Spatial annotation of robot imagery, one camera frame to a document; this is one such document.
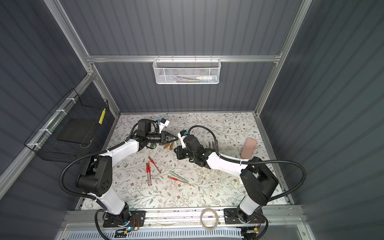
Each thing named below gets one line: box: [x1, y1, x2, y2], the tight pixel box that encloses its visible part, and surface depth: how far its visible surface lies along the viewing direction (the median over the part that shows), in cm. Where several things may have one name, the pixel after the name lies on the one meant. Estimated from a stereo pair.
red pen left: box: [145, 162, 150, 187], surface depth 91 cm
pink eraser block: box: [240, 137, 257, 160], surface depth 99 cm
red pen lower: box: [167, 176, 192, 186], surface depth 88 cm
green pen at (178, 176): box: [169, 170, 189, 183], surface depth 89 cm
